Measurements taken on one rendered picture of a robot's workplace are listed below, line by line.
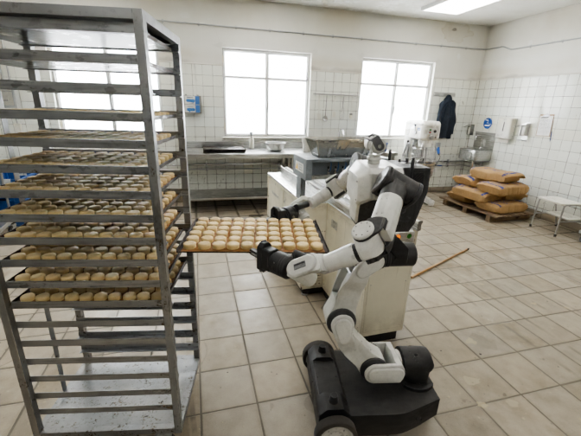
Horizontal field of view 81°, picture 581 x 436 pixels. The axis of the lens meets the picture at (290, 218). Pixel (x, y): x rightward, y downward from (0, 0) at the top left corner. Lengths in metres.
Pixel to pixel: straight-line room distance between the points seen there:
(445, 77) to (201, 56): 4.26
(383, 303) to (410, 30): 5.22
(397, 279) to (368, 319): 0.33
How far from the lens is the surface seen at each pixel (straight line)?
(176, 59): 1.70
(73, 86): 1.37
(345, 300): 1.68
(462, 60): 7.39
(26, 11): 1.41
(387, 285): 2.35
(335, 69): 6.10
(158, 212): 1.31
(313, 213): 2.68
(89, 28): 1.36
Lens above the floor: 1.56
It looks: 18 degrees down
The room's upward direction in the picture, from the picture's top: 2 degrees clockwise
